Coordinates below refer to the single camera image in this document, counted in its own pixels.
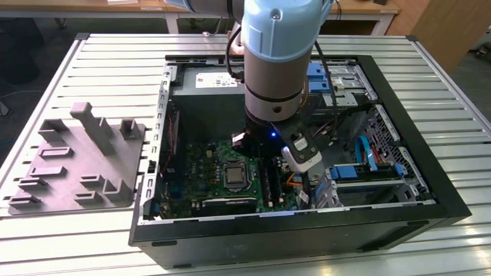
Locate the hard disk in blue carrier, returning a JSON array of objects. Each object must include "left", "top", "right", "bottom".
[{"left": 330, "top": 163, "right": 406, "bottom": 182}]

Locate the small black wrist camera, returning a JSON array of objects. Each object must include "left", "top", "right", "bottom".
[{"left": 230, "top": 131, "right": 250, "bottom": 152}]

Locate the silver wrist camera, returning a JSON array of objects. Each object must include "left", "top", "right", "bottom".
[{"left": 270, "top": 120, "right": 325, "bottom": 174}]

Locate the black camera cable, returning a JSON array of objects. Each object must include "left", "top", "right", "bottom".
[{"left": 314, "top": 40, "right": 344, "bottom": 144}]

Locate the blue plastic drive bracket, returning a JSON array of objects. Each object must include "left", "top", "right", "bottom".
[{"left": 306, "top": 62, "right": 334, "bottom": 94}]

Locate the silver drive cage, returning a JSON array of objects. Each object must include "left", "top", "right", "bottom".
[{"left": 306, "top": 61, "right": 380, "bottom": 125}]

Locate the blue flat data wire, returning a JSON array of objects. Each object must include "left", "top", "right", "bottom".
[{"left": 356, "top": 135, "right": 380, "bottom": 173}]

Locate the grey parts rack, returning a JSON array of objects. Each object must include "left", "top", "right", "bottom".
[{"left": 7, "top": 102, "right": 150, "bottom": 216}]

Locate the black graphics card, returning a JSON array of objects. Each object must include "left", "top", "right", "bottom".
[{"left": 191, "top": 196, "right": 259, "bottom": 217}]

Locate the black PC case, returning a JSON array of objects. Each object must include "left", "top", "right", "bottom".
[{"left": 127, "top": 53, "right": 473, "bottom": 270}]

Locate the silver disk bay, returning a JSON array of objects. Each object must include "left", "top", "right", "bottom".
[{"left": 325, "top": 168, "right": 422, "bottom": 208}]

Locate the wooden desk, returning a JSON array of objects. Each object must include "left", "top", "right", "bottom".
[{"left": 0, "top": 0, "right": 402, "bottom": 36}]

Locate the grey power supply unit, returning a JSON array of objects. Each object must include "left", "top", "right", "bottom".
[{"left": 169, "top": 66, "right": 247, "bottom": 143}]

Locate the black cable bundle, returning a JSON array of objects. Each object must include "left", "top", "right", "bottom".
[{"left": 306, "top": 105, "right": 376, "bottom": 150}]

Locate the black CPU socket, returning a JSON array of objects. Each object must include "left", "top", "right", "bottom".
[{"left": 219, "top": 159, "right": 254, "bottom": 194}]

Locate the silver CPU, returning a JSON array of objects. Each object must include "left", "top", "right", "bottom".
[{"left": 225, "top": 166, "right": 249, "bottom": 185}]

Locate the black RAM slot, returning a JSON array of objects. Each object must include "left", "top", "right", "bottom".
[{"left": 258, "top": 158, "right": 267, "bottom": 204}]

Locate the wooden cabinet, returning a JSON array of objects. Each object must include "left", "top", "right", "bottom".
[{"left": 396, "top": 0, "right": 491, "bottom": 72}]

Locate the green motherboard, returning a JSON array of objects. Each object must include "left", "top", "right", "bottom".
[{"left": 157, "top": 139, "right": 300, "bottom": 216}]

